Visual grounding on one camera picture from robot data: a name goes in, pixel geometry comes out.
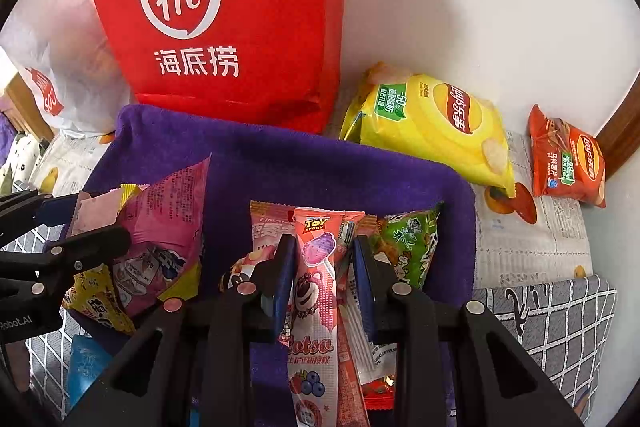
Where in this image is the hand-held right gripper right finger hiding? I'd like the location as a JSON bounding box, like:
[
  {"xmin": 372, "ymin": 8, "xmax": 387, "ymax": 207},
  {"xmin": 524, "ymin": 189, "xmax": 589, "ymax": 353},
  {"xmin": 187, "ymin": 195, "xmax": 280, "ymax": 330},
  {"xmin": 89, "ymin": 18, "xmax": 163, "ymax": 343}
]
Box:
[{"xmin": 352, "ymin": 234, "xmax": 586, "ymax": 427}]

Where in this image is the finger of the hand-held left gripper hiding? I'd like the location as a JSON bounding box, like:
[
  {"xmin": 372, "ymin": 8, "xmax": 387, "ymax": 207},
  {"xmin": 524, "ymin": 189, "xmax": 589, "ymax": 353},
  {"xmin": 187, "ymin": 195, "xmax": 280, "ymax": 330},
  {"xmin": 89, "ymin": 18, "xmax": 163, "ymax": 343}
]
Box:
[
  {"xmin": 0, "ymin": 226, "xmax": 133, "ymax": 303},
  {"xmin": 0, "ymin": 190, "xmax": 81, "ymax": 238}
]

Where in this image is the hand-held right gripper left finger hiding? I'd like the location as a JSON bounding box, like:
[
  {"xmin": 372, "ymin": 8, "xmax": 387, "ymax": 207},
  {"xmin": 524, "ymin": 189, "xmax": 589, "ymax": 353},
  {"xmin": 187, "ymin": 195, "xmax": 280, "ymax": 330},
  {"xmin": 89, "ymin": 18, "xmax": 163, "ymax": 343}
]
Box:
[{"xmin": 62, "ymin": 234, "xmax": 297, "ymax": 427}]

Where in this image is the pink lollipop packet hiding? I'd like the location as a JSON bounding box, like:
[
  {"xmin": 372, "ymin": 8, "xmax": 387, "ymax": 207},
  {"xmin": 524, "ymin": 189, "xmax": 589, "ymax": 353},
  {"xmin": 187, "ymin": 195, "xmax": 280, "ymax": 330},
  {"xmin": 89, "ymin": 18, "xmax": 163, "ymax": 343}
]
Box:
[{"xmin": 287, "ymin": 206, "xmax": 366, "ymax": 427}]

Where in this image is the pink peach candy packet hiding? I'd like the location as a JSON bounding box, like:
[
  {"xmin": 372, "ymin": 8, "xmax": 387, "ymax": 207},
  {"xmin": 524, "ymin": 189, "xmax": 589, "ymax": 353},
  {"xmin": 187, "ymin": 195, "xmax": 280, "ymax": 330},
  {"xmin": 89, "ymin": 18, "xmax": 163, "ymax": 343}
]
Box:
[{"xmin": 70, "ymin": 188, "xmax": 132, "ymax": 235}]

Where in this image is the yellow snack packet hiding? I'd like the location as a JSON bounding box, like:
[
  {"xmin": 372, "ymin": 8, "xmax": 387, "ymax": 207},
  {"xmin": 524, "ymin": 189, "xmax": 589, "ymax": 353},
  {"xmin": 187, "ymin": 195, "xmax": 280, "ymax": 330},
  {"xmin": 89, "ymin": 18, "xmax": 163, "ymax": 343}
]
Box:
[{"xmin": 61, "ymin": 263, "xmax": 138, "ymax": 337}]

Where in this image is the pale pink snack packet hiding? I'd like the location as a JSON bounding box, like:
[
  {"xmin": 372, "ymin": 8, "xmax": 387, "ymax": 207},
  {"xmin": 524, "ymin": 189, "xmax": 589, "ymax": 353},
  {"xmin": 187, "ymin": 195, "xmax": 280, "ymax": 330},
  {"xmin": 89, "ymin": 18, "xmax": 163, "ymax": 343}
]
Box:
[{"xmin": 220, "ymin": 201, "xmax": 301, "ymax": 295}]

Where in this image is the white red snack packet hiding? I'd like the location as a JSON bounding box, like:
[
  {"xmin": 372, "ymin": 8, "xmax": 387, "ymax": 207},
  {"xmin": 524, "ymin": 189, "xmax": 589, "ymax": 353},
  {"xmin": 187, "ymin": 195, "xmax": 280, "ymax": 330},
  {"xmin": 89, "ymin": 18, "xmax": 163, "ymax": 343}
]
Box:
[{"xmin": 352, "ymin": 307, "xmax": 398, "ymax": 410}]

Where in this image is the green snack packet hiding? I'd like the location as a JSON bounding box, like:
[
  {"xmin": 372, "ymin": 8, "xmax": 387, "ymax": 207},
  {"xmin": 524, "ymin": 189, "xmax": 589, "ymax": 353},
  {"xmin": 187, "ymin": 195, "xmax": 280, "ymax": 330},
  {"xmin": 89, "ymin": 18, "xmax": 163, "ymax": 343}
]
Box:
[{"xmin": 375, "ymin": 202, "xmax": 446, "ymax": 293}]

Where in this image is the large pink snack packet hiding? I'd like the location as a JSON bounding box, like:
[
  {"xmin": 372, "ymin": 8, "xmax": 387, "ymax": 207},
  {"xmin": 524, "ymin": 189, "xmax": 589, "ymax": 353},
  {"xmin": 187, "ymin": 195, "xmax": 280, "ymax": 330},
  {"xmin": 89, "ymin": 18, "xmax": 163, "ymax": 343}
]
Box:
[{"xmin": 111, "ymin": 154, "xmax": 212, "ymax": 305}]

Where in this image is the long red snack packet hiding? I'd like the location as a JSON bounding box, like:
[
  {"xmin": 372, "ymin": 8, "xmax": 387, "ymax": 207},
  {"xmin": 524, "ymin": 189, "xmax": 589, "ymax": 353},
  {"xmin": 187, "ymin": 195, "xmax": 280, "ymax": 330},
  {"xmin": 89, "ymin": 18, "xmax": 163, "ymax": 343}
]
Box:
[{"xmin": 336, "ymin": 214, "xmax": 378, "ymax": 427}]

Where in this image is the purple cloth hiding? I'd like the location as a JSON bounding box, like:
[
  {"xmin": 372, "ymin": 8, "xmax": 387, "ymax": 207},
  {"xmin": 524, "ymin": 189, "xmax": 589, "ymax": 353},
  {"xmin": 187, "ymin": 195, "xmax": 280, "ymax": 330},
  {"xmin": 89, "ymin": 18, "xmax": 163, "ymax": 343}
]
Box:
[{"xmin": 42, "ymin": 104, "xmax": 477, "ymax": 427}]

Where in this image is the white floral cloth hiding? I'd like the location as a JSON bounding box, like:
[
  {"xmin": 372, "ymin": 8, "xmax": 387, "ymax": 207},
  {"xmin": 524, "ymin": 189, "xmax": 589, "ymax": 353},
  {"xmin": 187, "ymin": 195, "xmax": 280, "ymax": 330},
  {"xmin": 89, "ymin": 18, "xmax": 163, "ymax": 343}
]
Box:
[{"xmin": 0, "ymin": 132, "xmax": 43, "ymax": 195}]

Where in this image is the blue tissue pack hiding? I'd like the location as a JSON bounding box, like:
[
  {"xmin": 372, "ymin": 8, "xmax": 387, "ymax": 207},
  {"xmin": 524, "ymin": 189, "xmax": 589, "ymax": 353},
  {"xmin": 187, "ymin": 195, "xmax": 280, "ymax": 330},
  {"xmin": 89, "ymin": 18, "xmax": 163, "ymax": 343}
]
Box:
[{"xmin": 67, "ymin": 334, "xmax": 116, "ymax": 408}]

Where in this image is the wooden headboard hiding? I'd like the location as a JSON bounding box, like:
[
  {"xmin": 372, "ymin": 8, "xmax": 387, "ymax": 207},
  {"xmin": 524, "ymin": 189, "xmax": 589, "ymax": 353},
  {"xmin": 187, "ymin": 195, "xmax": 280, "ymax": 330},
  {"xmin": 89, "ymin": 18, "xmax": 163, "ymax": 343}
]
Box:
[{"xmin": 0, "ymin": 72, "xmax": 56, "ymax": 142}]

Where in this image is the white plastic shopping bag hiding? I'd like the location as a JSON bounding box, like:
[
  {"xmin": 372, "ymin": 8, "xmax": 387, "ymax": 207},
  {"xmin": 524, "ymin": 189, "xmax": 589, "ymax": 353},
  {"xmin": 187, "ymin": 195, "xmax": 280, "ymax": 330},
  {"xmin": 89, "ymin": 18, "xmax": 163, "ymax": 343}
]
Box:
[{"xmin": 0, "ymin": 0, "xmax": 136, "ymax": 140}]

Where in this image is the white duck print sheet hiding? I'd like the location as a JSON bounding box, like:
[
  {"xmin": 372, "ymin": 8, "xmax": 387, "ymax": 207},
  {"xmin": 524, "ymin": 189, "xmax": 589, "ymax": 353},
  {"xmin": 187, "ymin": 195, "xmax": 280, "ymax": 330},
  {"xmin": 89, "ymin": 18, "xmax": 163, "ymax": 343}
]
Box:
[{"xmin": 30, "ymin": 127, "xmax": 593, "ymax": 290}]

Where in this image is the yellow chips bag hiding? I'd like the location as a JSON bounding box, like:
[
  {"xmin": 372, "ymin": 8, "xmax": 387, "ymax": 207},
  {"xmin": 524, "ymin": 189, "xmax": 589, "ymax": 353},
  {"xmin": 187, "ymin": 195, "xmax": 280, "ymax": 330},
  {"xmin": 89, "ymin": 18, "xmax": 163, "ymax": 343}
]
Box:
[{"xmin": 339, "ymin": 62, "xmax": 516, "ymax": 200}]

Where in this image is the grey checked tablecloth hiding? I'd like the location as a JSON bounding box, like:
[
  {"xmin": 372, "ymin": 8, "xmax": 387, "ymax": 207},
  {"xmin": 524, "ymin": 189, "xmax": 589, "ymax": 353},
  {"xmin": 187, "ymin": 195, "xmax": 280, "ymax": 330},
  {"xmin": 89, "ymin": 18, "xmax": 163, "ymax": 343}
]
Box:
[{"xmin": 0, "ymin": 179, "xmax": 618, "ymax": 427}]

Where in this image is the red paper bag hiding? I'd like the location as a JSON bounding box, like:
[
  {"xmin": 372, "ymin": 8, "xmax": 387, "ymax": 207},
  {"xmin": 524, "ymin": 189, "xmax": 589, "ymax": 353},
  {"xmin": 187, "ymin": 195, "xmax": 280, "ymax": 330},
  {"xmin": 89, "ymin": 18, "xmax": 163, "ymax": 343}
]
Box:
[{"xmin": 79, "ymin": 0, "xmax": 349, "ymax": 135}]

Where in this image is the orange chips bag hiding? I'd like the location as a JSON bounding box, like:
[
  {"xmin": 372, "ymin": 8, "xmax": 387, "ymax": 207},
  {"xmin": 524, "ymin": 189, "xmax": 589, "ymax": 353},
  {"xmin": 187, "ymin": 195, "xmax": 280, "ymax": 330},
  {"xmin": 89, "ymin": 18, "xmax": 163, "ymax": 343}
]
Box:
[{"xmin": 528, "ymin": 104, "xmax": 607, "ymax": 208}]

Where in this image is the brown wooden door frame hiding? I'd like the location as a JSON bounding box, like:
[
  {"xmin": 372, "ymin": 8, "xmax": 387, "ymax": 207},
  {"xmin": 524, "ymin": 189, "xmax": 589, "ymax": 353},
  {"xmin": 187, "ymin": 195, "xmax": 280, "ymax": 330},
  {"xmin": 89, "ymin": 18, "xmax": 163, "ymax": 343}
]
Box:
[{"xmin": 595, "ymin": 72, "xmax": 640, "ymax": 188}]

